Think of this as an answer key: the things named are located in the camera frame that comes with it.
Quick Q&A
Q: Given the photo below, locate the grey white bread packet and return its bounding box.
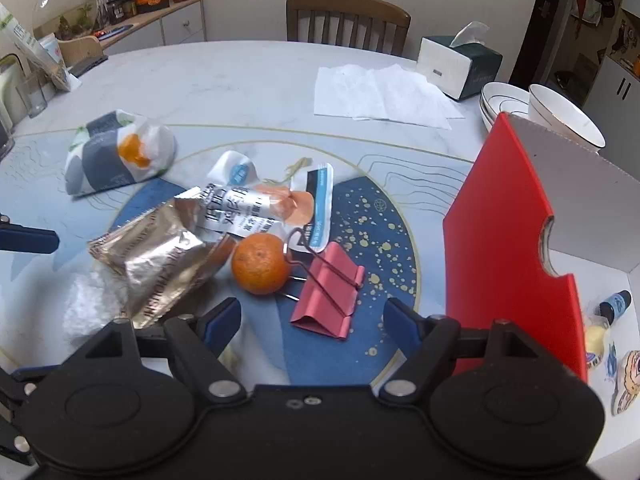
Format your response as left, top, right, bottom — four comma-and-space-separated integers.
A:
64, 109, 178, 197

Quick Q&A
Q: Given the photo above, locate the white marble desktop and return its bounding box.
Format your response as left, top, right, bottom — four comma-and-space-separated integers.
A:
0, 37, 640, 466

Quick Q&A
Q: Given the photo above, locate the crumpled clear plastic bag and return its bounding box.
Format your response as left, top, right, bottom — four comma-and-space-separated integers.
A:
62, 264, 132, 342

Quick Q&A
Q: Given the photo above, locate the red white hanging bag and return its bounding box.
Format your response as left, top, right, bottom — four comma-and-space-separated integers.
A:
573, 0, 619, 29

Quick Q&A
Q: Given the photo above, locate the clear glass dome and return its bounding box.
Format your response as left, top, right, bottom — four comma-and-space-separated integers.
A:
32, 0, 96, 41

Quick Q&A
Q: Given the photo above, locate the cartoon face plush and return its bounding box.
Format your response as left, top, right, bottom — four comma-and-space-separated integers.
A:
611, 350, 640, 417

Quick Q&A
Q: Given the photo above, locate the white bowl gold rim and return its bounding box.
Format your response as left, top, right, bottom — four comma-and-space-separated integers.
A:
527, 83, 607, 154

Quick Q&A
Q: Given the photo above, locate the yellow bun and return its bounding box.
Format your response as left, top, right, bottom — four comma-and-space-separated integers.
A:
582, 310, 621, 377

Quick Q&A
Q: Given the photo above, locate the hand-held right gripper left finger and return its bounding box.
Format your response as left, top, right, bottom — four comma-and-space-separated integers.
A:
60, 296, 247, 402

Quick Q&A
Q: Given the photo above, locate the long clear bag green label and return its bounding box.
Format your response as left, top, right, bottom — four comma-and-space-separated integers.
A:
0, 2, 81, 92

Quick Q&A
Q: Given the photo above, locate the red cardboard box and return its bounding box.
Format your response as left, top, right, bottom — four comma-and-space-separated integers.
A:
442, 111, 640, 461

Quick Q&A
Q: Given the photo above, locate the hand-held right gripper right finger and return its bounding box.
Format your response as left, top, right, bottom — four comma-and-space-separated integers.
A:
381, 297, 577, 397

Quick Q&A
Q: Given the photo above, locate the orange mandarin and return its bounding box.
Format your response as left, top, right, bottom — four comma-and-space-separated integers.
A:
230, 233, 292, 295

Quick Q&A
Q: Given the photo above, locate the small dark bottle blue label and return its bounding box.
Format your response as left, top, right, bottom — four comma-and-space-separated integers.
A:
597, 290, 634, 322

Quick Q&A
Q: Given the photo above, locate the light wooden board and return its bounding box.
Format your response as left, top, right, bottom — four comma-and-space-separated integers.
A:
55, 35, 104, 69

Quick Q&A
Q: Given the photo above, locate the gold foil bag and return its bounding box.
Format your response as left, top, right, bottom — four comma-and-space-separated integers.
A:
87, 187, 237, 330

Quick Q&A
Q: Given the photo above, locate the brown wooden chair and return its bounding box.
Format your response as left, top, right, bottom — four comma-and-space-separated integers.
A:
286, 0, 412, 57

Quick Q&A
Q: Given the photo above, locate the green white tissue box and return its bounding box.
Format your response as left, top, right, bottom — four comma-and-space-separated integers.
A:
416, 21, 504, 101

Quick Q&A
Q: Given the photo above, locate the unfolded white paper napkin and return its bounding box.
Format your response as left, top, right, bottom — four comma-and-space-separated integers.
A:
313, 64, 466, 130

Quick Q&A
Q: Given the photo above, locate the white wooden sideboard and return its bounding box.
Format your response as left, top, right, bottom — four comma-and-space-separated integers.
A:
55, 0, 207, 61

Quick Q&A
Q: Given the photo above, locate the blue printed table mat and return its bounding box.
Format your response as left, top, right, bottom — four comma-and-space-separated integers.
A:
0, 122, 501, 411

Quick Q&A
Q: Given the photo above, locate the torn white snack wrapper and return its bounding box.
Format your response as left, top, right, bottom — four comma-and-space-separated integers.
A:
202, 150, 335, 254

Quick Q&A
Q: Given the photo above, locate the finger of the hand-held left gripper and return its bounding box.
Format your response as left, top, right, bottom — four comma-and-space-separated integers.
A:
0, 215, 60, 255
0, 355, 58, 467

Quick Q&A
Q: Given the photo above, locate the blue oval pad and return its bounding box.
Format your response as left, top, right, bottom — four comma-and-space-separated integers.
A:
95, 23, 135, 41

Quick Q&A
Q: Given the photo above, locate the small clear glass cup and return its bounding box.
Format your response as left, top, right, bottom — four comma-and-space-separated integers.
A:
17, 67, 49, 119

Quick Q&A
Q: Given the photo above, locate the pink binder clip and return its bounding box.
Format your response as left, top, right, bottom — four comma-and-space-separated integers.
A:
282, 228, 366, 342

